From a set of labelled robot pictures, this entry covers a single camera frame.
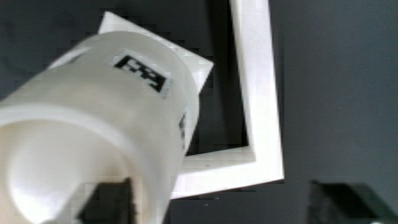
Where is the white lamp base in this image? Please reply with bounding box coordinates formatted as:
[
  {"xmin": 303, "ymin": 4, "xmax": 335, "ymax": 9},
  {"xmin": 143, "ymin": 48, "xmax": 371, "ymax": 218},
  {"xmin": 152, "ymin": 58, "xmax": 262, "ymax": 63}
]
[{"xmin": 49, "ymin": 12, "xmax": 212, "ymax": 150}]

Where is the white lamp shade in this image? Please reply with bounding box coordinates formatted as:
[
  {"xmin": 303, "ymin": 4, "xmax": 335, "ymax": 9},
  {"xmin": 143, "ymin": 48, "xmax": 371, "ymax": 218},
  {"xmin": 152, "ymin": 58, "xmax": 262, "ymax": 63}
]
[{"xmin": 0, "ymin": 32, "xmax": 198, "ymax": 224}]

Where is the white U-shaped fence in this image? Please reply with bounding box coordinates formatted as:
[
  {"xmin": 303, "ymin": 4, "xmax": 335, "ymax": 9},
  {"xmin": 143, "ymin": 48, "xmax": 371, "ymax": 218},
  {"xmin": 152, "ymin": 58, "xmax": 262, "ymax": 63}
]
[{"xmin": 170, "ymin": 0, "xmax": 283, "ymax": 199}]

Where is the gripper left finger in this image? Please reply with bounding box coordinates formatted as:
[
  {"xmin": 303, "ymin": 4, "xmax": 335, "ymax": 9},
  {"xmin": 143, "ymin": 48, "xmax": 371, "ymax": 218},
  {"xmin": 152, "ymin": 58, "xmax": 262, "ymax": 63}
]
[{"xmin": 76, "ymin": 178, "xmax": 136, "ymax": 224}]

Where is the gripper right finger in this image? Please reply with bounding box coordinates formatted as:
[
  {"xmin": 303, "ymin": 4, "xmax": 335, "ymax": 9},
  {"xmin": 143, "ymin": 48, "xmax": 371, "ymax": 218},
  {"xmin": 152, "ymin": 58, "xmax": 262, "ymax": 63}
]
[{"xmin": 307, "ymin": 181, "xmax": 398, "ymax": 224}]

